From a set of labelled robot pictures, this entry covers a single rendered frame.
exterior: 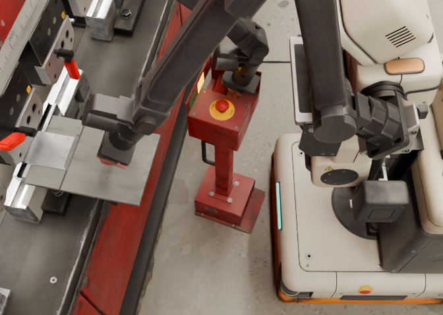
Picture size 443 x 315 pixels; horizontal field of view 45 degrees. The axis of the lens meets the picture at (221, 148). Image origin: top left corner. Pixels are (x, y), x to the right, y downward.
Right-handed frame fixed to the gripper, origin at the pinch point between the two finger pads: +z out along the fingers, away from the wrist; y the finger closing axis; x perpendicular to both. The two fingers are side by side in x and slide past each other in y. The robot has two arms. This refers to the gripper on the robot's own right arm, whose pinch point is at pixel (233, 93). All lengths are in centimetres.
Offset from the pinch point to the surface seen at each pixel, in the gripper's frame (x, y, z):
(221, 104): 10.0, 2.0, -7.6
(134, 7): -6.8, 36.6, -9.0
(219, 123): 14.3, 0.3, -4.9
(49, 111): 38, 39, -16
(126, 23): -0.5, 36.3, -9.0
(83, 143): 43, 28, -20
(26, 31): 37, 43, -45
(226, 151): 7.2, -6.5, 22.6
